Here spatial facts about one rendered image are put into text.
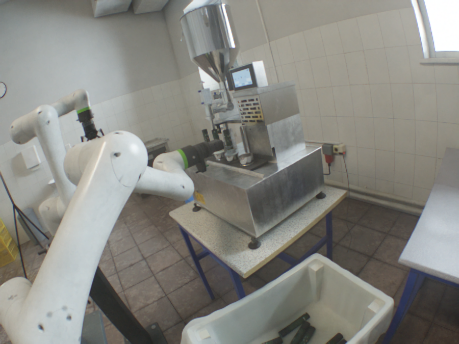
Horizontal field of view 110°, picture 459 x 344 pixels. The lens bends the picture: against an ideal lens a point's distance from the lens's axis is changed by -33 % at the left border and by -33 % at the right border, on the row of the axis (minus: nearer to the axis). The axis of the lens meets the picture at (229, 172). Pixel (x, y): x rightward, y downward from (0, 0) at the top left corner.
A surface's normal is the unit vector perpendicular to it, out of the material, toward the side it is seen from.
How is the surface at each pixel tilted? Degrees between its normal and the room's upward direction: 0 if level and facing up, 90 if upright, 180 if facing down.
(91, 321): 0
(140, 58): 90
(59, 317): 72
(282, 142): 90
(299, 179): 90
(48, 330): 61
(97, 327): 0
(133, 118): 90
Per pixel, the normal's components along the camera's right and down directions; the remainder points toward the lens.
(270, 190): 0.56, 0.16
